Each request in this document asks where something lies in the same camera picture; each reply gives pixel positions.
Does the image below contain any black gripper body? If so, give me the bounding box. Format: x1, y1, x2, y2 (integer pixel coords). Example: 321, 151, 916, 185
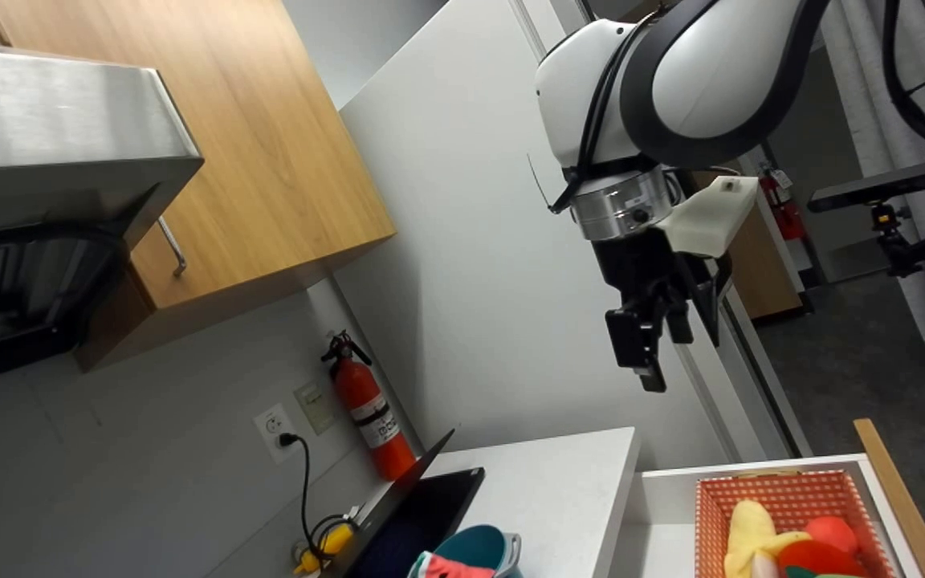
587, 226, 724, 315

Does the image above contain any drawer with wooden front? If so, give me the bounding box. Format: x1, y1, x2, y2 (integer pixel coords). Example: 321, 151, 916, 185
608, 414, 925, 578

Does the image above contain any green and red plush toy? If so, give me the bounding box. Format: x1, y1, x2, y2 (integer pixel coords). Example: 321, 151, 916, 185
774, 513, 872, 578

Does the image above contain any red white small toy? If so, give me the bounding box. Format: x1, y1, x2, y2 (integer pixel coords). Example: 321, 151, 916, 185
404, 547, 496, 578

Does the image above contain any wooden door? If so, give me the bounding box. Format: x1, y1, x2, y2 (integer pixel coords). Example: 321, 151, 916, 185
721, 198, 808, 324

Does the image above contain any small red fire extinguisher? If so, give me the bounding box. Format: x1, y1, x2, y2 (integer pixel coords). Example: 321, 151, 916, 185
756, 168, 808, 243

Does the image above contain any white tall cabinet panel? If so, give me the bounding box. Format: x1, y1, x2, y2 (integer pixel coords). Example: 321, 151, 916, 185
331, 0, 808, 467

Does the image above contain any grey curtain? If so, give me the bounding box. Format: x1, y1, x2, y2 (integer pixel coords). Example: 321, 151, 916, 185
801, 0, 925, 391

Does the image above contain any black thin board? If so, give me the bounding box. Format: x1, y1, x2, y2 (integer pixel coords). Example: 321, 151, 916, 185
356, 428, 458, 541

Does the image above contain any black flat pan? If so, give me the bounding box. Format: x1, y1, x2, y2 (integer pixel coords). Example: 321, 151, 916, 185
340, 467, 489, 578

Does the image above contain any yellow small object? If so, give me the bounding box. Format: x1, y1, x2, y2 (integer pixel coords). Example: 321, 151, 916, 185
288, 513, 365, 578

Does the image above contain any stainless steel range hood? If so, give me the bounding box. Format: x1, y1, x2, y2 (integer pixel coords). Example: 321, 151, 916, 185
0, 45, 208, 394

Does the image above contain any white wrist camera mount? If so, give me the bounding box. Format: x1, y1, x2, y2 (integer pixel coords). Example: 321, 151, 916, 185
652, 175, 764, 263

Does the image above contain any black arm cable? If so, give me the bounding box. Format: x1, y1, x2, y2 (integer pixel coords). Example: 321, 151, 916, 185
549, 36, 640, 214

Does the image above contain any black camera bar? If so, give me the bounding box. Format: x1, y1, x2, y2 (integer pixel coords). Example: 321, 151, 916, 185
807, 157, 925, 214

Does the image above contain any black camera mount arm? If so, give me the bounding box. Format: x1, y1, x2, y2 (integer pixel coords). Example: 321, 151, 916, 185
867, 196, 925, 282

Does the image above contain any beige wall switch plate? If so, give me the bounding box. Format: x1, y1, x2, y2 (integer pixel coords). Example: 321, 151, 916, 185
293, 373, 342, 437

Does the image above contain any black power cord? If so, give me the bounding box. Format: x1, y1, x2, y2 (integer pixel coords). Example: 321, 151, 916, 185
277, 428, 325, 562

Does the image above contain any white wall outlet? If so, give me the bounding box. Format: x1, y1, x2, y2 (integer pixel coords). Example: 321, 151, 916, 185
251, 399, 305, 467

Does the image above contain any wooden wall cabinet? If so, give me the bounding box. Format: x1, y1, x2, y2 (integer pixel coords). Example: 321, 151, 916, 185
0, 0, 401, 376

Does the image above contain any silver wall cabinet handle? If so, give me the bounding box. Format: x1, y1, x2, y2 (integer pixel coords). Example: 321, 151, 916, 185
153, 214, 192, 287

